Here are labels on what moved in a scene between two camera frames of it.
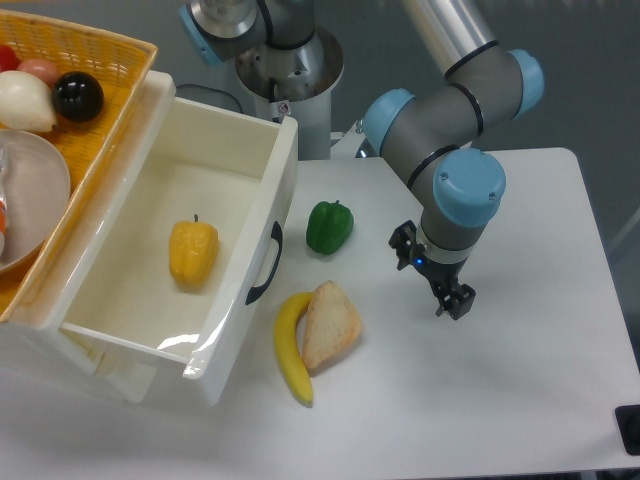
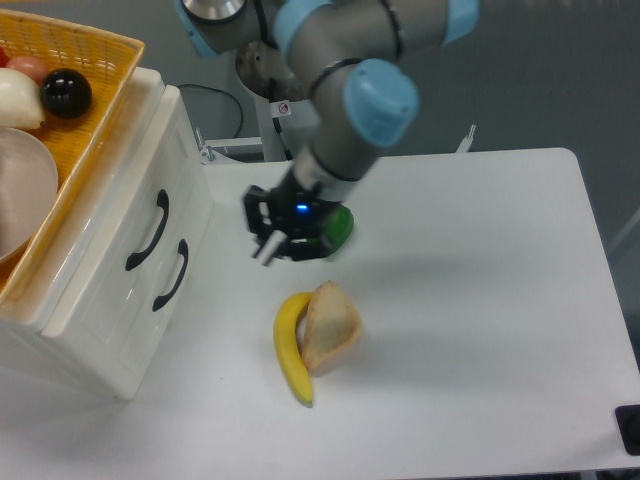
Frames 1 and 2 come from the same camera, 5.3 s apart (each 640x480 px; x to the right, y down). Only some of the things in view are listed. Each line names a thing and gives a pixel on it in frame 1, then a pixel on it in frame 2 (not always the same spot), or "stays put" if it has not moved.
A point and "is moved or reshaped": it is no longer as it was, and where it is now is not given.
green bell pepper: x=329 y=225 stays put
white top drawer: x=192 y=269 is moved or reshaped
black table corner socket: x=628 y=421 stays put
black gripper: x=442 y=275 → x=299 y=211
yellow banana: x=288 y=345 stays put
